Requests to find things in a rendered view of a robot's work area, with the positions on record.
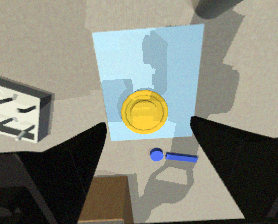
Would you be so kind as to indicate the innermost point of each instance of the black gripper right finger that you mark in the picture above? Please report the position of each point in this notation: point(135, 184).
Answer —
point(246, 162)

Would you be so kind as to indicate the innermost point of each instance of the light blue rectangular mat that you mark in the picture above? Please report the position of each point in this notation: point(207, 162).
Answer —
point(163, 60)

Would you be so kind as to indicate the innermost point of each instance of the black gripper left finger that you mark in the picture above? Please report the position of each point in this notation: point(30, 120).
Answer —
point(58, 178)

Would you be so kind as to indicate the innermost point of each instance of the white dish rack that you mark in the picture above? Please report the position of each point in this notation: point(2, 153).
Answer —
point(24, 112)

